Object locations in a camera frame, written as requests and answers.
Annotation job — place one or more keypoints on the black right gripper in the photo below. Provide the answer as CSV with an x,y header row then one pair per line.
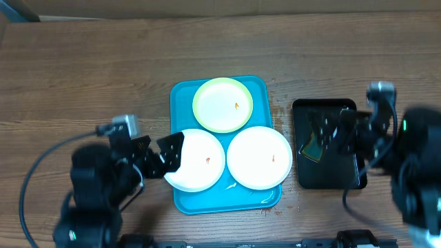
x,y
336,122

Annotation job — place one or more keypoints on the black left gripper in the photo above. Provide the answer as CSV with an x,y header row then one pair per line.
x,y
172,161

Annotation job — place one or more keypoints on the green yellow sponge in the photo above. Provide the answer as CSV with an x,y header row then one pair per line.
x,y
314,149

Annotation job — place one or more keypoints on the pale pink plate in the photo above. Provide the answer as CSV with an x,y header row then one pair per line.
x,y
259,158

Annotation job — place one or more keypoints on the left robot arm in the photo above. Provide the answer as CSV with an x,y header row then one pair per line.
x,y
105,180

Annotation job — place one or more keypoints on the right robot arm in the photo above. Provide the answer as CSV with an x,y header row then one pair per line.
x,y
408,151

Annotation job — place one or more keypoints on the black rectangular tray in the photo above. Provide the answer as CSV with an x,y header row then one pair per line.
x,y
335,170

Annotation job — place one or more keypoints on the teal plastic tray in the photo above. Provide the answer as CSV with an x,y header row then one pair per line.
x,y
226,194

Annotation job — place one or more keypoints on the white plate with stain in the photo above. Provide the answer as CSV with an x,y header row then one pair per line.
x,y
202,162

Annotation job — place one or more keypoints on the yellow-green plate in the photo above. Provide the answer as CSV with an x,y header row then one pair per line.
x,y
222,105

